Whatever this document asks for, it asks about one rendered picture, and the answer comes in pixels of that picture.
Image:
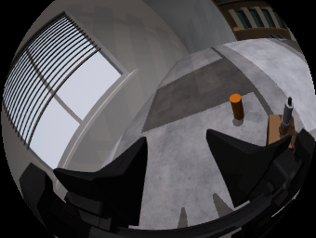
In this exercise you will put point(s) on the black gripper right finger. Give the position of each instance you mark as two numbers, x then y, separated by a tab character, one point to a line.
241	163

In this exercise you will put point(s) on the brown wooden block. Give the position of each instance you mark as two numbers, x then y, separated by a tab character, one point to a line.
273	133

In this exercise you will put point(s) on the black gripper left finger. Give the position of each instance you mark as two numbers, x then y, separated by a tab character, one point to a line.
119	184

